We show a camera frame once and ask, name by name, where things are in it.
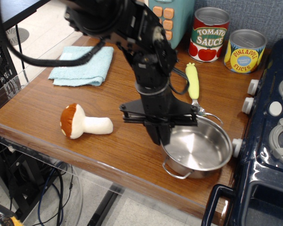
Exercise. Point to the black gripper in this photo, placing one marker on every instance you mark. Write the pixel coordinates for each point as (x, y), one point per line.
(158, 106)

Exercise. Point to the stainless steel pot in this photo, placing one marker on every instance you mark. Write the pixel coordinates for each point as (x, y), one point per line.
(197, 151)

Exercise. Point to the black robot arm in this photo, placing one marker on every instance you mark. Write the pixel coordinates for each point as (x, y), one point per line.
(137, 32)

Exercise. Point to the white stove knob bottom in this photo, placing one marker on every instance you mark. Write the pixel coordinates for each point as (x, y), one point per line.
(236, 143)

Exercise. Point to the white stove knob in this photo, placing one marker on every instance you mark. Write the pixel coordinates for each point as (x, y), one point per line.
(253, 86)
(247, 105)
(236, 143)

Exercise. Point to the plush brown white mushroom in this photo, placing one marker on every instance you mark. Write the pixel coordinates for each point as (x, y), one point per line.
(74, 122)

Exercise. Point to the light blue folded cloth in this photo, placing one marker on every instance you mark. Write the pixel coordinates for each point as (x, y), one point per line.
(93, 72)

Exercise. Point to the white stove knob middle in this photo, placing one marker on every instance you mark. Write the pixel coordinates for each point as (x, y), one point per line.
(247, 105)

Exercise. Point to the white stove knob top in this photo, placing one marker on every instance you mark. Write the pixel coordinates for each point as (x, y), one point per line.
(253, 86)

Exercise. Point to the pineapple slices can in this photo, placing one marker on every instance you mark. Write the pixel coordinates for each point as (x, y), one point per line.
(244, 51)

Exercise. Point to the teal cream toy microwave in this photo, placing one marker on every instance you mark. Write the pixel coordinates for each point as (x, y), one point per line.
(175, 16)

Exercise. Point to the tomato sauce can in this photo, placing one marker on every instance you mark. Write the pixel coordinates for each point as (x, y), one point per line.
(208, 33)

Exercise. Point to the dark blue toy stove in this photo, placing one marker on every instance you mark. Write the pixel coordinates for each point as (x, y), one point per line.
(256, 198)

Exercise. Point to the black side desk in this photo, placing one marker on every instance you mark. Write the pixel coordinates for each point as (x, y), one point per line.
(14, 11)

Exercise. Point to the spoon with yellow-green handle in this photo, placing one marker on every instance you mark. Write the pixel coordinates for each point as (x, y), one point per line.
(194, 87)

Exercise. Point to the black metal table frame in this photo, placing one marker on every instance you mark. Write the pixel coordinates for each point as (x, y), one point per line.
(23, 179)

